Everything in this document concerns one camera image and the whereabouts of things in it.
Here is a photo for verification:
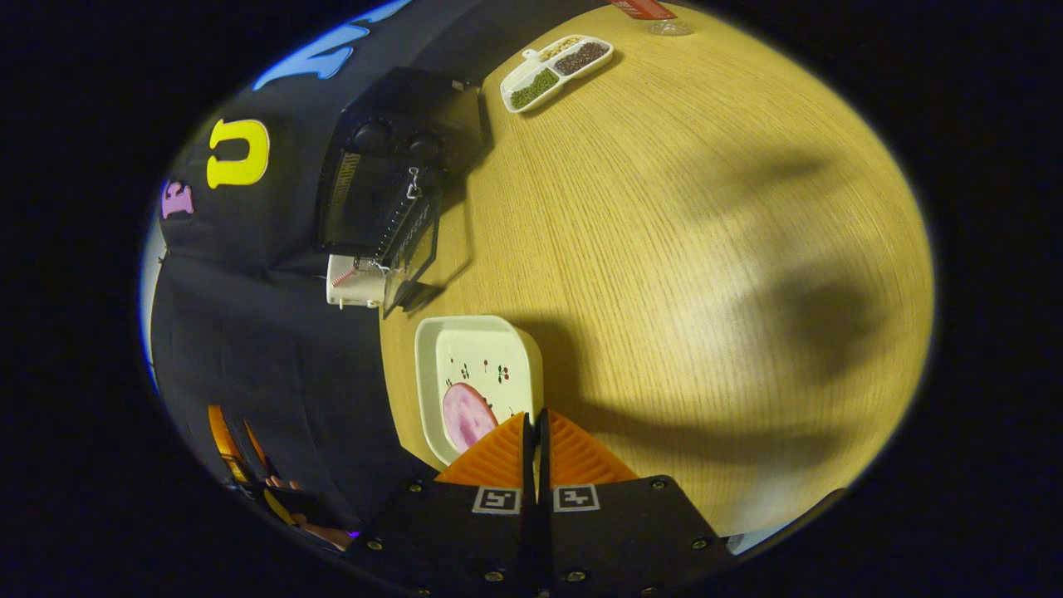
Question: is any white square plate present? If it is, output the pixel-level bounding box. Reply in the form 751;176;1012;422
414;315;545;468

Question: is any white divided dish of beans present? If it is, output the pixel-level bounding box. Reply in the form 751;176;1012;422
500;34;615;114

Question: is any black backdrop cloth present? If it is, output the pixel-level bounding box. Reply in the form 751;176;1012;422
141;0;491;549

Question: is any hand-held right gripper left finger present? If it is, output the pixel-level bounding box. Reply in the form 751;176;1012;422
345;411;541;598

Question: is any clear water bottle red label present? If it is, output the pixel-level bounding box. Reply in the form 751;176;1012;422
610;0;694;37

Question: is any white toaster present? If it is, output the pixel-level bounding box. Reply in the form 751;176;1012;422
326;253;387;310

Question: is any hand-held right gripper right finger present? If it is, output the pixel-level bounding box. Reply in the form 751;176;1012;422
536;409;740;598

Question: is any pink ham slice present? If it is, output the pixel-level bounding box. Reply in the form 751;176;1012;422
441;382;501;455

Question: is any black electric oven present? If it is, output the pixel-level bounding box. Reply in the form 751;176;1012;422
314;66;484;318

